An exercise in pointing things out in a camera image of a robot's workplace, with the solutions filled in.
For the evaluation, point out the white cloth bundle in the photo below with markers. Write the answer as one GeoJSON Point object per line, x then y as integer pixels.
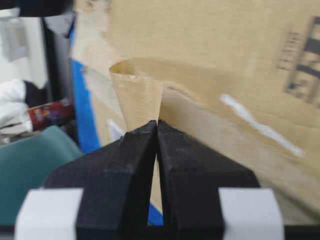
{"type": "Point", "coordinates": [13, 103]}

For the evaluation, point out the teal chair seat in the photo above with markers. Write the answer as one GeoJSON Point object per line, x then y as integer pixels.
{"type": "Point", "coordinates": [25, 164]}

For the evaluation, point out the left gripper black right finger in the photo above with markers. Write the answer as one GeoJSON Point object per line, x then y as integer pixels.
{"type": "Point", "coordinates": [190, 177]}

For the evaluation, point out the red printed package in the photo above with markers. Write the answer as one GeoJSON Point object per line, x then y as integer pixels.
{"type": "Point", "coordinates": [49, 114]}

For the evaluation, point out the beige tape strip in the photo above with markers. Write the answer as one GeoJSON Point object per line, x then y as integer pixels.
{"type": "Point", "coordinates": [138, 90]}

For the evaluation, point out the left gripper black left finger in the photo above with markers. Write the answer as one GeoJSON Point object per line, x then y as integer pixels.
{"type": "Point", "coordinates": [116, 181]}

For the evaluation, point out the brown cardboard box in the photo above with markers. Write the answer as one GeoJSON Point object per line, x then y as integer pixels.
{"type": "Point", "coordinates": [240, 76]}

